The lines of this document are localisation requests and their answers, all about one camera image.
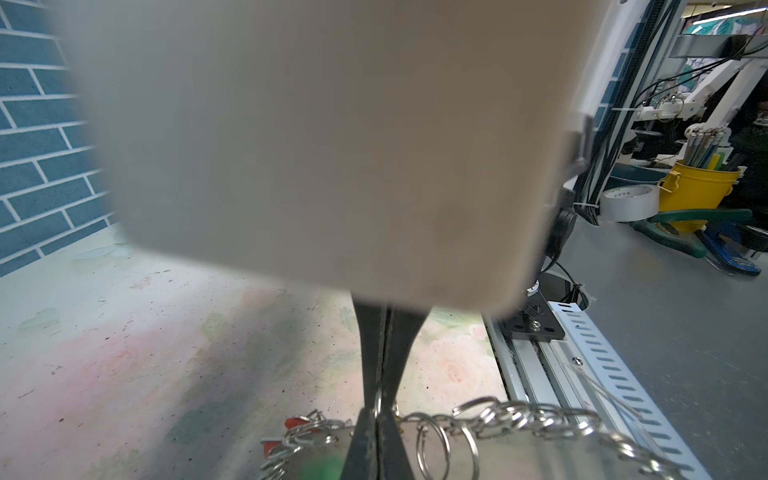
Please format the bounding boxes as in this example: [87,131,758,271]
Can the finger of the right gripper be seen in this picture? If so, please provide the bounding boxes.
[381,307,430,408]
[352,298,388,408]

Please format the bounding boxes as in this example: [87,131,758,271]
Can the green handled pliers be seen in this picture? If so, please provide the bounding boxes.
[628,209,752,258]

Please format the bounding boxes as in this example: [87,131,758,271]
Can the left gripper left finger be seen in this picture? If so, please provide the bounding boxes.
[340,408,378,480]

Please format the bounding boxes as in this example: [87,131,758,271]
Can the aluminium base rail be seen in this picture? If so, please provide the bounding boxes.
[483,302,710,479]

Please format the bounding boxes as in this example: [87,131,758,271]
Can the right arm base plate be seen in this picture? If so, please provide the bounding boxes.
[498,291,566,342]

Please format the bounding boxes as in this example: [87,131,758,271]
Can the large keyring with chain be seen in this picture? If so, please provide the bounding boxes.
[285,396,683,479]

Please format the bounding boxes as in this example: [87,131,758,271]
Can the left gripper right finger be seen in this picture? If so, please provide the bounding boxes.
[377,410,414,480]

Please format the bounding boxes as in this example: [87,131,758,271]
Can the yellow bucket with tools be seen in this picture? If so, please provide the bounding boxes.
[658,124,742,213]

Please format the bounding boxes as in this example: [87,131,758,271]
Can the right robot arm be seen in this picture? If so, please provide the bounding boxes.
[352,1,681,415]

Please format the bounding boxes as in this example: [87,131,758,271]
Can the bunch of coloured key tags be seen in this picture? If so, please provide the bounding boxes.
[259,409,347,479]

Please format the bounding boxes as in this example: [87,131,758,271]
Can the white tape roll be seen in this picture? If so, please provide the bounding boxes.
[599,184,660,223]

